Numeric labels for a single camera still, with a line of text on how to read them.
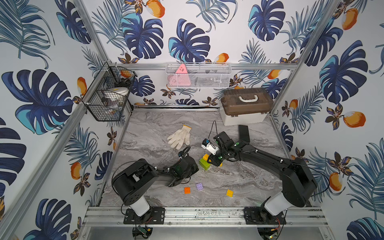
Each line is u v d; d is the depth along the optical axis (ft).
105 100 2.96
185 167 2.33
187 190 2.71
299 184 1.44
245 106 3.19
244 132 3.51
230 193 2.68
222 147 2.22
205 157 2.74
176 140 3.40
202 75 3.01
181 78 2.95
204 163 2.87
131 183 1.56
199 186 2.72
